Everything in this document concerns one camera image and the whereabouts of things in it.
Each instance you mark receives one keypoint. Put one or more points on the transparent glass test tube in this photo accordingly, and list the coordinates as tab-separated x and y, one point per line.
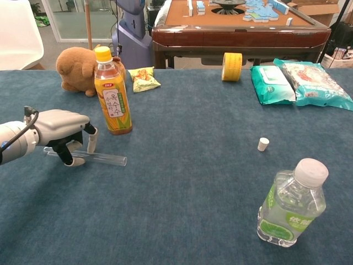
110	159

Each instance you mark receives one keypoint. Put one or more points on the yellow-green snack bag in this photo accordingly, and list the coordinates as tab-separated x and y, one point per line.
142	80

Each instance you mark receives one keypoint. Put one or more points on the stacked blue mahjong tiles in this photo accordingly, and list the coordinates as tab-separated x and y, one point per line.
200	7

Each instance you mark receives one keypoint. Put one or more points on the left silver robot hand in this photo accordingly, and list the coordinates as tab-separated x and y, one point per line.
60	121

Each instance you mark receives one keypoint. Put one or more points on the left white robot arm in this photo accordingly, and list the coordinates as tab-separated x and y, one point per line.
13	143

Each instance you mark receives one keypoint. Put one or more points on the blue table cloth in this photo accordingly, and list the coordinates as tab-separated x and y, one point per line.
193	138

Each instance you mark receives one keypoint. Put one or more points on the white plastic chair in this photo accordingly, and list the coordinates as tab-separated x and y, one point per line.
16	33

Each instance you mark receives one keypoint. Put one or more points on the green wet wipes pack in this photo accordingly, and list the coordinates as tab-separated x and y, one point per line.
273	85

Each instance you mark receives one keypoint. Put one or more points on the blue mahjong tile pile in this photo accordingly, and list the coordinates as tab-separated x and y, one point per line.
259	11

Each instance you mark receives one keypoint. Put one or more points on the white printed boxes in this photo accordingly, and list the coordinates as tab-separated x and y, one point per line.
339	56

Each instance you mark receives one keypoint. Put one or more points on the brown capybara plush toy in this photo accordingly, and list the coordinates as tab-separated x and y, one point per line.
74	69

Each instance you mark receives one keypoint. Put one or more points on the yellow corn tea bottle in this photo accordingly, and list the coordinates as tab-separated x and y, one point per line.
113	105

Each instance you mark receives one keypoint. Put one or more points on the teal noodle food pack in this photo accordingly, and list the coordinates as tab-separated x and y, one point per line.
314	82

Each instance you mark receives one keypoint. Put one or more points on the brown mahjong table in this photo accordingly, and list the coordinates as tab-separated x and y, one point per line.
234	38

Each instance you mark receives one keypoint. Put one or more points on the clear green-label water bottle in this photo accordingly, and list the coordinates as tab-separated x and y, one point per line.
289	209

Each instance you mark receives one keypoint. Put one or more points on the black mahjong table hub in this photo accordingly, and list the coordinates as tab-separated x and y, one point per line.
229	5

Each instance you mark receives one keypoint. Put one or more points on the single upright mahjong tile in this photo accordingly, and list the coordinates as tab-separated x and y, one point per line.
289	21

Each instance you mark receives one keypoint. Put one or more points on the black tripod stand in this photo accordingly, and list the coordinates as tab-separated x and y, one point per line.
325	49

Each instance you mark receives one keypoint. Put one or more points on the wooden pole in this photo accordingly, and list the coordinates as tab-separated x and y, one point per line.
88	27

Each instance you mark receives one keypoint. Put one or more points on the potted green plant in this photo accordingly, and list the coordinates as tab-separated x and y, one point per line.
36	8

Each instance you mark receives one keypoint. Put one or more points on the yellow tape roll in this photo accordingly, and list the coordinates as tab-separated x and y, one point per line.
231	67

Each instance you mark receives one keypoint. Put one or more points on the blue-grey machine base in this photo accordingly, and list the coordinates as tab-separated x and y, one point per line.
132	41

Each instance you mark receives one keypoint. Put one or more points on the white rubber stopper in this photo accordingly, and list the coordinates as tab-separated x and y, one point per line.
262	145

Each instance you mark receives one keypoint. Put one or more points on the cardboard box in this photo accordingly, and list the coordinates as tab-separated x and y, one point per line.
322	11

